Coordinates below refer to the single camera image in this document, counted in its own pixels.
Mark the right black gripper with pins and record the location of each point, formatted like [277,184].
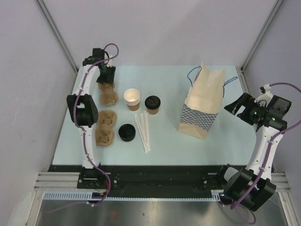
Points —
[248,101]

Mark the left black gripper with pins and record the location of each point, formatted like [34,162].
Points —
[109,78]

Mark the single brown cup carrier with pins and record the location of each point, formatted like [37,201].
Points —
[108,95]

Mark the checkered paper takeout bag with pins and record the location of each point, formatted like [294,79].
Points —
[203,101]

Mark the stack of paper cups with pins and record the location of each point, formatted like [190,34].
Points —
[132,99]

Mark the black cup lid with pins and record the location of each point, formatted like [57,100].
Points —
[152,102]

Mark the brown paper coffee cup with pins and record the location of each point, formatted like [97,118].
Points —
[153,111]

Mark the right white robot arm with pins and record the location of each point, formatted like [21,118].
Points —
[251,186]

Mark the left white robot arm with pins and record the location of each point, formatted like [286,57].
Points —
[96,71]

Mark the brown cardboard cup carrier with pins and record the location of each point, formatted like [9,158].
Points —
[104,134]

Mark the wrapped straw right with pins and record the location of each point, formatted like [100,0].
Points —
[146,117]

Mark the wrapped straw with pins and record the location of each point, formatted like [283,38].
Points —
[144,132]
[139,125]
[146,117]

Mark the stack of black lids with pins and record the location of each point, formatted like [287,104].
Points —
[127,132]

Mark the wrapped straw left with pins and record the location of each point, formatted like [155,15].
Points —
[139,125]

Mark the wrapped straw middle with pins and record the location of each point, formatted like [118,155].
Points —
[144,132]

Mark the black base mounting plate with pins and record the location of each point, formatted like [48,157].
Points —
[146,177]

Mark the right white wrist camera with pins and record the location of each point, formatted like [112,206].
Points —
[266,96]

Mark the white cable duct rail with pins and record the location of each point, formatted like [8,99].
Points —
[182,195]

